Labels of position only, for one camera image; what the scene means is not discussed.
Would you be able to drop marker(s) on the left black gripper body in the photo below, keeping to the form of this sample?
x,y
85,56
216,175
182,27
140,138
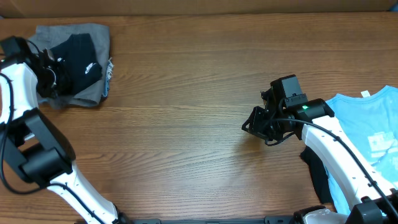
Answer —
x,y
48,84

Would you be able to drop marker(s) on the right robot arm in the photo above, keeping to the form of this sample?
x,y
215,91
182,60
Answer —
x,y
371,198

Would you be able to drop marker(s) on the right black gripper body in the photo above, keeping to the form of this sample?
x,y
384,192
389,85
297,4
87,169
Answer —
x,y
261,121

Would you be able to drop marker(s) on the grey folded shorts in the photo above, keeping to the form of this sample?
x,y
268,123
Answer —
x,y
46,37

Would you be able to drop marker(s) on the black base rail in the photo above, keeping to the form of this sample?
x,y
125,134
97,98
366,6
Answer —
x,y
281,219

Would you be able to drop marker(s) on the blue frayed denim garment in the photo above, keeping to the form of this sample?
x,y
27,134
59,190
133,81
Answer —
x,y
108,77

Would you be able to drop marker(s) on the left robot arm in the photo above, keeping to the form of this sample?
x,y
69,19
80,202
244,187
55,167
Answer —
x,y
32,146

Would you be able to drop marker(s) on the light blue t-shirt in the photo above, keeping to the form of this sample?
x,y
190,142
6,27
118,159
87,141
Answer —
x,y
370,122

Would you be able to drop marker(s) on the black t-shirt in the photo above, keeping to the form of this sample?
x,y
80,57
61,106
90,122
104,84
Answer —
x,y
79,57

